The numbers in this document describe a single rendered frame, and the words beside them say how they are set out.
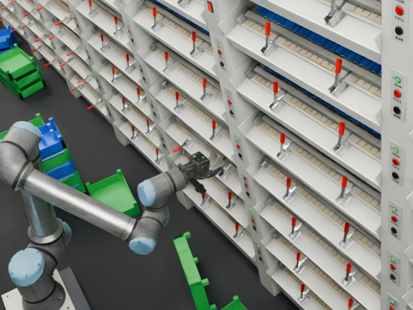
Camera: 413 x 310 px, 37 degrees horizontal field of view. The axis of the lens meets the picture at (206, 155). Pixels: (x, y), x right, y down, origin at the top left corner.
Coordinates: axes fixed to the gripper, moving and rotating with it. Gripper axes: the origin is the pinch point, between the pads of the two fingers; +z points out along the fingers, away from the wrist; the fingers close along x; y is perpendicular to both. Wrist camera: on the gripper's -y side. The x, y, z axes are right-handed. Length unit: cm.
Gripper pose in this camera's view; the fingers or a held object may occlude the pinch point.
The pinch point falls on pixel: (224, 160)
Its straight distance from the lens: 241.0
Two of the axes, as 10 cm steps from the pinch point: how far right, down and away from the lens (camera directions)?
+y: -0.8, -8.0, -6.0
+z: 8.3, -3.9, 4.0
